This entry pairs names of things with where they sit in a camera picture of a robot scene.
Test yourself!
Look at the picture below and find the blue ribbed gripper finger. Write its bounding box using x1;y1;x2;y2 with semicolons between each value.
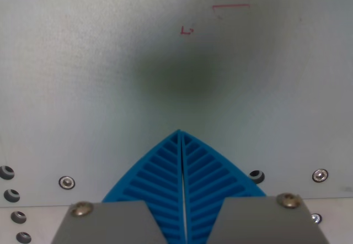
50;129;186;244
179;129;331;244

